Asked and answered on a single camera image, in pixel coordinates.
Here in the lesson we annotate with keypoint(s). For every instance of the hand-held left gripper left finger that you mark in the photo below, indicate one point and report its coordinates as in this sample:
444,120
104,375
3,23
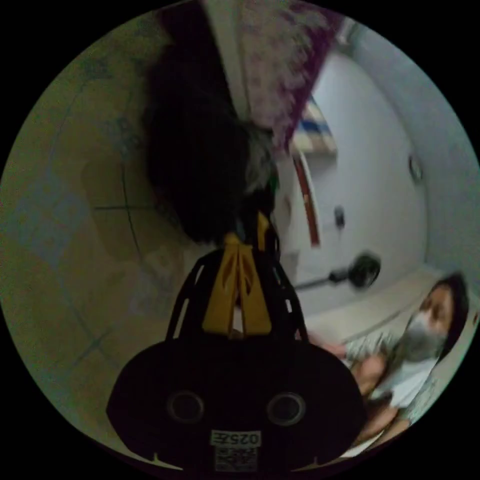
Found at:
219,300

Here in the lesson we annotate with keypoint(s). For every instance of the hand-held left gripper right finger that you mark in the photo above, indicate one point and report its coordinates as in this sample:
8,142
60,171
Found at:
255,307

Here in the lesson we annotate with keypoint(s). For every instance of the purple patterned curtain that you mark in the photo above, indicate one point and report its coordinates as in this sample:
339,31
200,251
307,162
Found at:
279,67

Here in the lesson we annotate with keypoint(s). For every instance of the person's left forearm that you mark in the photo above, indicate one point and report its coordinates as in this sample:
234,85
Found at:
378,423

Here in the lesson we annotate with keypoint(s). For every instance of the person's body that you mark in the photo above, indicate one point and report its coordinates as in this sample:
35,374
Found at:
423,345

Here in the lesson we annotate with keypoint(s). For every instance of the black pants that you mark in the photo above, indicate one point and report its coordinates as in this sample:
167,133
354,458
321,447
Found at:
195,150

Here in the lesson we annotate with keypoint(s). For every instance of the person's right forearm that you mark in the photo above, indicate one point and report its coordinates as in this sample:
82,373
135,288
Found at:
369,373

